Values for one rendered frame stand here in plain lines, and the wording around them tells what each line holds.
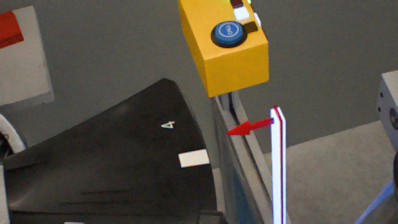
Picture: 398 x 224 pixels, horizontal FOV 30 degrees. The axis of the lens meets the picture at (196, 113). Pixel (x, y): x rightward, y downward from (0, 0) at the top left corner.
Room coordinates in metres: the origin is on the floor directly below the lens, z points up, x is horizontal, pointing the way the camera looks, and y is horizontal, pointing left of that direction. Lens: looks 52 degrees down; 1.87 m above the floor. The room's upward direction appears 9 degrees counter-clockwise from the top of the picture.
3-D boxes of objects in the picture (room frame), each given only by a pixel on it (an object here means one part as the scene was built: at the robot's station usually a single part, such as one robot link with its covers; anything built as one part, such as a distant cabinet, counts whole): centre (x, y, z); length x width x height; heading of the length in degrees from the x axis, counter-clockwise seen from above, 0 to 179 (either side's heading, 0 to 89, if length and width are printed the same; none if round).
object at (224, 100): (0.81, -0.06, 0.92); 0.03 x 0.03 x 0.12; 9
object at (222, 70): (0.81, -0.06, 1.02); 0.16 x 0.10 x 0.11; 9
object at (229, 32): (0.77, -0.06, 1.08); 0.04 x 0.04 x 0.02
